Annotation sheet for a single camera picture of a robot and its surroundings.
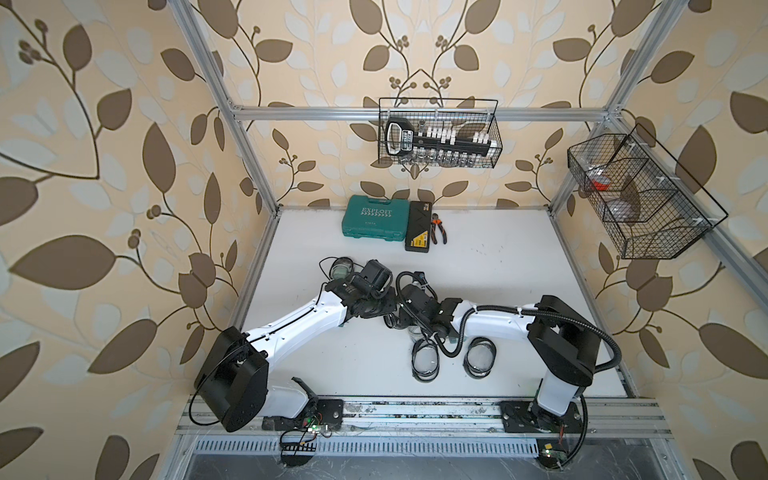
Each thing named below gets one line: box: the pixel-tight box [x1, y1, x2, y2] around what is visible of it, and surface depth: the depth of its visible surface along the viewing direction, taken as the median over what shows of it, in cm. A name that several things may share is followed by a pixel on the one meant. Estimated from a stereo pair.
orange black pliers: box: [431, 213, 448, 245], surface depth 118 cm
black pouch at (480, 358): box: [463, 336, 497, 380], surface depth 84 cm
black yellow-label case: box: [405, 201, 433, 253], surface depth 114 cm
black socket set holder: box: [385, 118, 498, 159], surface depth 85 cm
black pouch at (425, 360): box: [411, 338, 440, 383], surface depth 82 cm
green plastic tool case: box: [342, 194, 410, 241], surface depth 114 cm
